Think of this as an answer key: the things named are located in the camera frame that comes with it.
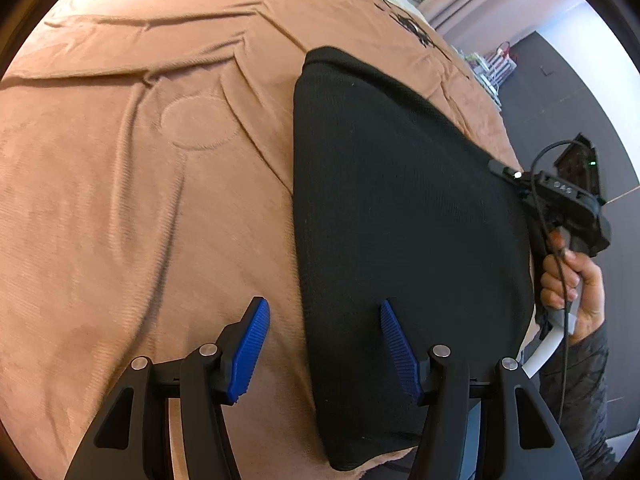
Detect white storage rack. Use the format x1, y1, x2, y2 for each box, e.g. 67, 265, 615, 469
462, 41, 517, 109

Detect orange bed blanket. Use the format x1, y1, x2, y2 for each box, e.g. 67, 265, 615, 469
0, 0, 524, 480

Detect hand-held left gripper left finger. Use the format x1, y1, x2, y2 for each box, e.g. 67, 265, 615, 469
65, 296, 271, 480

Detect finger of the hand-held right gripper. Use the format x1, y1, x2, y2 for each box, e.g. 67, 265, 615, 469
487, 159, 525, 184

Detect person's right hand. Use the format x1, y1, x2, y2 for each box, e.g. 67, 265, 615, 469
539, 249, 606, 347

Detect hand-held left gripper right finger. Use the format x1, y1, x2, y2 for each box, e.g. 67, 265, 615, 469
380, 299, 584, 480

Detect black knit pants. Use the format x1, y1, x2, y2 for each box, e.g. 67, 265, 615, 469
291, 46, 544, 472

